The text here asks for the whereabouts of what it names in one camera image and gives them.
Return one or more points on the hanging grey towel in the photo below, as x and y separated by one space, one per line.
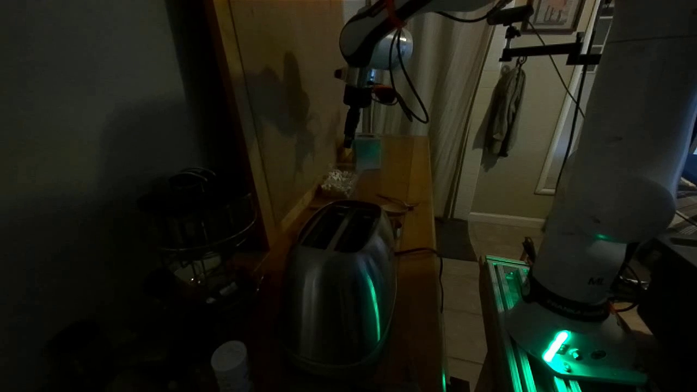
502 116

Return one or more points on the large wooden back panel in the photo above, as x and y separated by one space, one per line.
290 109

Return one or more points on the stainless steel toaster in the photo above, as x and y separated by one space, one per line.
337 290

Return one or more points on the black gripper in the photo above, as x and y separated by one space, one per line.
362 91

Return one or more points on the framed picture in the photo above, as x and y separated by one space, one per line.
555 15

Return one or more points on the white plastic bottle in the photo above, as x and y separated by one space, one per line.
230 367

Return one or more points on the wooden spoon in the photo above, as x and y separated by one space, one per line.
394 211

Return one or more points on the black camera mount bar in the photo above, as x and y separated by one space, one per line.
540 53

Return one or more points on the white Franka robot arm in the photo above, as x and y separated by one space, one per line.
624 182

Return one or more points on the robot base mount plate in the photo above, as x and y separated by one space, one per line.
580 350

